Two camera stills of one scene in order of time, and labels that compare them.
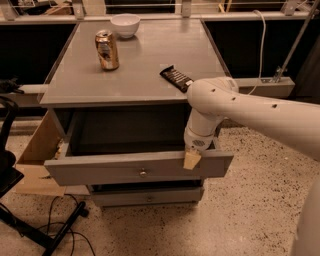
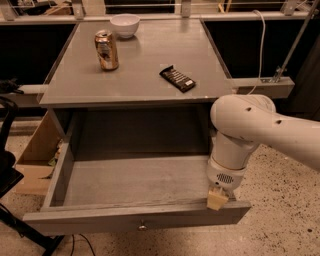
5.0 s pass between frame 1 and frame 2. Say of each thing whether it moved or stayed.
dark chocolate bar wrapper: stayed
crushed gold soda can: stayed
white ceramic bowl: stayed
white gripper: moved
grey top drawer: moved
